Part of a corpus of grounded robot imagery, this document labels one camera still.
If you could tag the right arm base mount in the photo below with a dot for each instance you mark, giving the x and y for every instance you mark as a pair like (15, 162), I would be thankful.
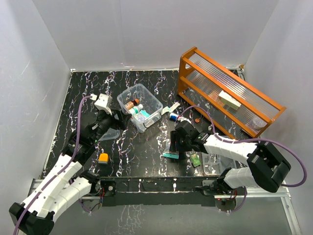
(219, 186)

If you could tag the yellow orange small box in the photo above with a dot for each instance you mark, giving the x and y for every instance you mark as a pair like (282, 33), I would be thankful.
(103, 158)

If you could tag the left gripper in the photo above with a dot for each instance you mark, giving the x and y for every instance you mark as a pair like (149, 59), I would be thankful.
(121, 123)

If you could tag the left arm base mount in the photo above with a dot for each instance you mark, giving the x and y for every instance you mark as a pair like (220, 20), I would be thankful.
(97, 187)

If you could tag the clear plastic box lid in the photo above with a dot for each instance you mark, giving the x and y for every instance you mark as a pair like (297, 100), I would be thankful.
(111, 134)

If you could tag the white bottle green label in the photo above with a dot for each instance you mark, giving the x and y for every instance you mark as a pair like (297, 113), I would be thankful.
(136, 109)

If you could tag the brown bottle orange cap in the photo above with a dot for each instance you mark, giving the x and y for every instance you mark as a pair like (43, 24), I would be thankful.
(131, 104)

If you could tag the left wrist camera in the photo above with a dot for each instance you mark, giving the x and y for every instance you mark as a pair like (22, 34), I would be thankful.
(102, 102)

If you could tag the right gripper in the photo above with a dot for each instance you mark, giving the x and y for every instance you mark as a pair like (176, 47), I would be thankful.
(175, 146)

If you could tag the white gauze packet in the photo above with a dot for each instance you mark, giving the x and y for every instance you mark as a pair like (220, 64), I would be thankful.
(152, 119)

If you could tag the white wrapped swab packet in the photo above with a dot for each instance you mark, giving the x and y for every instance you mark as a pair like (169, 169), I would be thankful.
(174, 106)

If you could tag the small green packet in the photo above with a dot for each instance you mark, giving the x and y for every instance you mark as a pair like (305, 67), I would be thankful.
(195, 160)

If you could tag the blue sachet pack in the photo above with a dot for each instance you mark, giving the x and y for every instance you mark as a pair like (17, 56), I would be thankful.
(141, 116)
(167, 153)

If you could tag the clear plastic storage box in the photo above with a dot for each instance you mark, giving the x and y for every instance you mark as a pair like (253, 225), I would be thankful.
(144, 107)

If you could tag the orange wooden shelf rack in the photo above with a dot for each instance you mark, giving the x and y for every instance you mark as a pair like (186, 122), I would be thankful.
(201, 79)

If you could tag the blue white bandage roll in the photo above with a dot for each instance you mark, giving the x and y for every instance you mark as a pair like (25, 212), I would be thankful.
(174, 117)

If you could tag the clear tape roll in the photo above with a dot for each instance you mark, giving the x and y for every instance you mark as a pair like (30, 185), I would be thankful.
(257, 123)

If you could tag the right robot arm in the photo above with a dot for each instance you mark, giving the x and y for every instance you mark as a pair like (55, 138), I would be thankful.
(264, 165)

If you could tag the white medicine carton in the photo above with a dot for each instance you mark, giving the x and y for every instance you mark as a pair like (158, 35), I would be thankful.
(228, 100)

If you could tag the clear compartment tray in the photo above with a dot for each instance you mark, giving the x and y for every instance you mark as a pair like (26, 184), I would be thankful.
(215, 164)

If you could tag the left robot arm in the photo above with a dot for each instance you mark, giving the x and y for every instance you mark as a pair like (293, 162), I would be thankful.
(62, 187)

